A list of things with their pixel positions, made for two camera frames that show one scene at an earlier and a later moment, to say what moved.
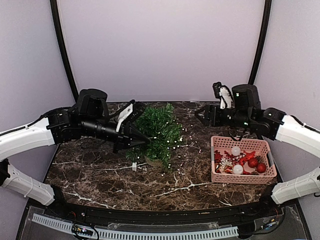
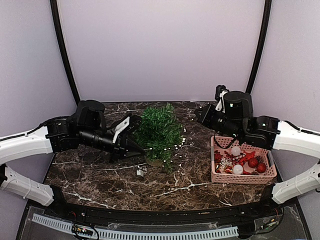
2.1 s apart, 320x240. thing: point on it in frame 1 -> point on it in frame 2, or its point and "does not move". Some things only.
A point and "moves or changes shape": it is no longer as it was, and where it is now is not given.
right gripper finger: x=200 y=110 does not move
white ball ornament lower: x=238 y=169 does not move
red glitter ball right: x=261 y=168 does not move
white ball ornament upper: x=236 y=151 does not move
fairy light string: x=174 y=138 moves or changes shape
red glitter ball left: x=252 y=162 does not move
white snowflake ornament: x=224 y=162 does not move
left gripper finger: x=128 y=145 -> x=129 y=154
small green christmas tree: x=160 y=126 does not move
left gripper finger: x=135 y=134 -> x=132 y=146
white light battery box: x=134 y=166 -> x=140 y=172
